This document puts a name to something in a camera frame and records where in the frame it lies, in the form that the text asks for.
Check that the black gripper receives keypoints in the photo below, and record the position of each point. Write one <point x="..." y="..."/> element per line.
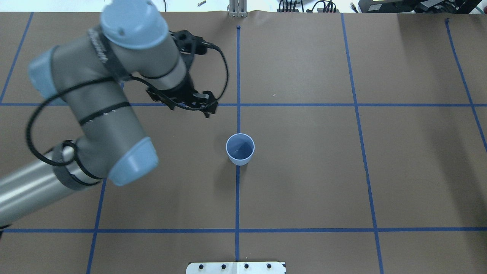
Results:
<point x="185" y="92"/>

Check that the light blue plastic cup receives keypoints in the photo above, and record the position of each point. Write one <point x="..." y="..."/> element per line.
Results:
<point x="240" y="148"/>

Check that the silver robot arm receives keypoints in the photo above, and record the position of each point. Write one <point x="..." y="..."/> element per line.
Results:
<point x="132" y="42"/>

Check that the aluminium frame post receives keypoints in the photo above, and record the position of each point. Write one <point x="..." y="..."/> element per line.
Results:
<point x="237" y="9"/>

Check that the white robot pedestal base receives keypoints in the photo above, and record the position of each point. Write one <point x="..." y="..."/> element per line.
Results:
<point x="250" y="267"/>

